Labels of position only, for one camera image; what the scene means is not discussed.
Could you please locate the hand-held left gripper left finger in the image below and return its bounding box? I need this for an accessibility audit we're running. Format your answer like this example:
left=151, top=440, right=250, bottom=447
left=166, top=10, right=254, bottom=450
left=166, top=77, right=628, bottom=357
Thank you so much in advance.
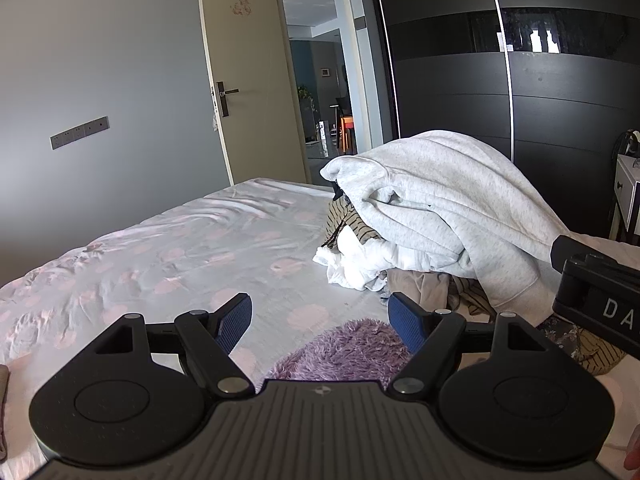
left=75, top=293, right=256, bottom=401

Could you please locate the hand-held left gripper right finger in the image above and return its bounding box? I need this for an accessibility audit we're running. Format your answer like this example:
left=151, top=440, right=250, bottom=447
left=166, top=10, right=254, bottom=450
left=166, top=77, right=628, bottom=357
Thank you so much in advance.
left=388, top=291, right=568, bottom=397

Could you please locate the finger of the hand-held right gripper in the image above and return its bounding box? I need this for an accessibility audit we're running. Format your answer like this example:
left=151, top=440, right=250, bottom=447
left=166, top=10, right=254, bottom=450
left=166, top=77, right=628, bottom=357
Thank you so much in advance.
left=550, top=236, right=616, bottom=273

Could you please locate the grey printed sweatshirt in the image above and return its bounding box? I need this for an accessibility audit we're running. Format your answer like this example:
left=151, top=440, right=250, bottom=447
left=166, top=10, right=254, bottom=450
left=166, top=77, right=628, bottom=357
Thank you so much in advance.
left=320, top=130, right=566, bottom=313

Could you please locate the taupe cloth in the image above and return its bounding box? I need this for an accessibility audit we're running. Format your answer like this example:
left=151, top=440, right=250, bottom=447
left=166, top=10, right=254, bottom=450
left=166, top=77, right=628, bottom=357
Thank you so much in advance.
left=385, top=270, right=501, bottom=321

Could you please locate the dark floral cloth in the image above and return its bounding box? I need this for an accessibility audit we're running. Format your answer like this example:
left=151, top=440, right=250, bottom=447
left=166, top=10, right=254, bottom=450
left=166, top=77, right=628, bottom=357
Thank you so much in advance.
left=540, top=315, right=591, bottom=361

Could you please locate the purple fluffy blanket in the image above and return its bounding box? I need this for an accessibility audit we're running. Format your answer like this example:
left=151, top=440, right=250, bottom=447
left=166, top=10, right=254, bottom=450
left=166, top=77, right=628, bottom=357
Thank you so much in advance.
left=265, top=319, right=416, bottom=393

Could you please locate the white cloth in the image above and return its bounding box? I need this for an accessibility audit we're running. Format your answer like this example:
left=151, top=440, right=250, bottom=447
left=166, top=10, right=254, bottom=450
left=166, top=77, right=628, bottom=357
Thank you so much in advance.
left=312, top=227, right=416, bottom=293

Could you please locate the white nightstand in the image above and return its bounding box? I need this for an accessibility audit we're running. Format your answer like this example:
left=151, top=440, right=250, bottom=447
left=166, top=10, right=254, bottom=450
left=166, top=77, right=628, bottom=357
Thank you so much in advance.
left=612, top=154, right=640, bottom=246

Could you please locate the bed with pink dotted sheet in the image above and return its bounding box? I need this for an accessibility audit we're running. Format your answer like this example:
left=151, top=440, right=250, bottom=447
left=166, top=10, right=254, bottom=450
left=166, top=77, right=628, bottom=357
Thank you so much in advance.
left=0, top=177, right=640, bottom=480

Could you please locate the orange chair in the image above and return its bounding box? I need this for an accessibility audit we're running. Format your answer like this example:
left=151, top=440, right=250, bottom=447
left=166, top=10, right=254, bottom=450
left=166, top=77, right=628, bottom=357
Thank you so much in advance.
left=337, top=115, right=356, bottom=155

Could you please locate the black wardrobe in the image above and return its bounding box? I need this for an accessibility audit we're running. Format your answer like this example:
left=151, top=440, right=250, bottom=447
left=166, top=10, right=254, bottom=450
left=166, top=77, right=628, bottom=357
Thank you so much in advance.
left=367, top=0, right=640, bottom=248

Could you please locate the beige door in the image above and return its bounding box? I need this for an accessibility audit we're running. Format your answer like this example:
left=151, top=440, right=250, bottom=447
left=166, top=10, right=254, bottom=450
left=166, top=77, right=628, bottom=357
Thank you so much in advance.
left=196, top=0, right=311, bottom=186

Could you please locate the dark door handle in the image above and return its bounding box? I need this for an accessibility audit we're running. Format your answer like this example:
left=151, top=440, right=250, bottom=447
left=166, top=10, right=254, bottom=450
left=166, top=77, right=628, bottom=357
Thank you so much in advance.
left=210, top=81, right=240, bottom=118

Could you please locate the grey wall switch panel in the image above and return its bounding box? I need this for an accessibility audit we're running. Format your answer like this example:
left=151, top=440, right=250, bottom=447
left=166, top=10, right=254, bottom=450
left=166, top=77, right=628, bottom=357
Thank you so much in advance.
left=50, top=116, right=110, bottom=150

